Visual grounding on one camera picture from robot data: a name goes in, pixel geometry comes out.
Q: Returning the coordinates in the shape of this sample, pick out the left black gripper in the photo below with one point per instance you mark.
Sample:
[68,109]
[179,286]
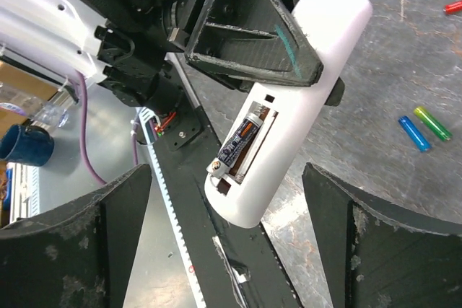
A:
[238,42]

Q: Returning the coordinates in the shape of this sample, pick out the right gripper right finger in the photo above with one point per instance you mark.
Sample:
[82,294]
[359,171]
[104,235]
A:
[378,254]

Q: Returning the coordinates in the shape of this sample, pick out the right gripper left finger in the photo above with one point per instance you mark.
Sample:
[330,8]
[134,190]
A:
[79,254]

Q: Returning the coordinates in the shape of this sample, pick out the white remote control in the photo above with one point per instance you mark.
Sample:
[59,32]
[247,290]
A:
[333,28]

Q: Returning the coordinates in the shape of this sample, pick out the black battery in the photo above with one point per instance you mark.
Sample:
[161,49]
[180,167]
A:
[231,150]

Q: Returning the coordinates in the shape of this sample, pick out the blue battery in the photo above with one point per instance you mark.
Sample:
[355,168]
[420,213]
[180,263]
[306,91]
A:
[414,134]

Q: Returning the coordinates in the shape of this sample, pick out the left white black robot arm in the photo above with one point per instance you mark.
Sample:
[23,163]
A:
[122,45]

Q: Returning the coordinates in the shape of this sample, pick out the dark blue cup outside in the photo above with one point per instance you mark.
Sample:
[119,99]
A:
[28,145]

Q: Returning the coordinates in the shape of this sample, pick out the green battery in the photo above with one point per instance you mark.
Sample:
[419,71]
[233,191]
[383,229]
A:
[433,124]

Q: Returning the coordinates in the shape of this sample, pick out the red battery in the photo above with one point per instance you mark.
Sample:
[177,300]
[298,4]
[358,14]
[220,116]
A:
[453,7]

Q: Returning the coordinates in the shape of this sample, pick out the white slotted cable duct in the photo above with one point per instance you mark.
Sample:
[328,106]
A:
[144,115]

